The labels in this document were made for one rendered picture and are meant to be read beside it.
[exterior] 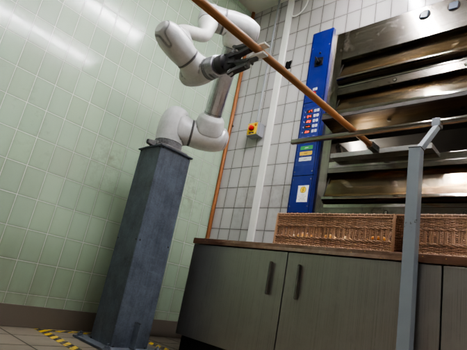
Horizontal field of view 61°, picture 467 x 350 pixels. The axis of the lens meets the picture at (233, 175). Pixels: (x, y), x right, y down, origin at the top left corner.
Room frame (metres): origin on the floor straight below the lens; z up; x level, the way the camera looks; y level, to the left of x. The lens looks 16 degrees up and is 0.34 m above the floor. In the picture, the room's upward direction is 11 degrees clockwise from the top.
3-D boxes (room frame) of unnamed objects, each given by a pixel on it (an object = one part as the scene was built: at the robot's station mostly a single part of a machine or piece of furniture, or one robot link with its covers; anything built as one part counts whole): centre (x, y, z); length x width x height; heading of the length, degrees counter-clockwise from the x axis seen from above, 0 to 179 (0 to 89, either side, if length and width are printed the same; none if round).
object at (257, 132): (2.62, -0.09, 1.46); 0.10 x 0.07 x 0.10; 45
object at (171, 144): (2.08, 0.40, 1.03); 0.22 x 0.18 x 0.06; 133
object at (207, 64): (1.41, 0.16, 1.18); 0.09 x 0.06 x 0.09; 135
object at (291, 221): (1.80, -0.60, 0.72); 0.56 x 0.49 x 0.28; 46
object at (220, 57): (1.36, 0.10, 1.18); 0.09 x 0.07 x 0.08; 45
